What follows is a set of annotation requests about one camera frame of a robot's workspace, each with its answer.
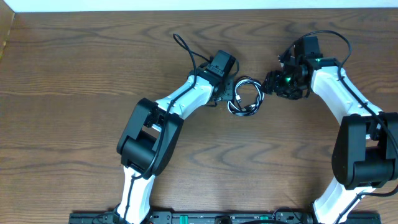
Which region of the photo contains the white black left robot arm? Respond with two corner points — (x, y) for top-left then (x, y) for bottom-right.
(115, 69), (234, 223)

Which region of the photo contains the black USB cable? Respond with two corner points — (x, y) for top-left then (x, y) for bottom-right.
(228, 76), (265, 117)

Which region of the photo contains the white USB cable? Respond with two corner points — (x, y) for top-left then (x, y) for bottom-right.
(227, 79), (264, 116)

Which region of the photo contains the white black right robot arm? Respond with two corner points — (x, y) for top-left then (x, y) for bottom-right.
(262, 54), (397, 223)

